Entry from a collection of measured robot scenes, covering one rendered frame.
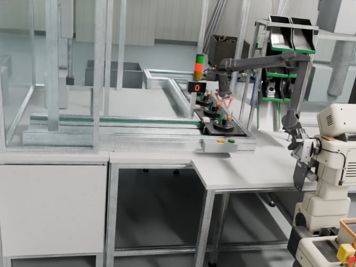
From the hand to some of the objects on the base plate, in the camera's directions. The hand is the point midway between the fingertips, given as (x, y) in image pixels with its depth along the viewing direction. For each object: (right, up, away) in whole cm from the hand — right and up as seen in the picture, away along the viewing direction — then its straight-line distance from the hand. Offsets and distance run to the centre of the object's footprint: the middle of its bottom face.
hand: (224, 105), depth 232 cm
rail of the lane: (-22, -28, +11) cm, 37 cm away
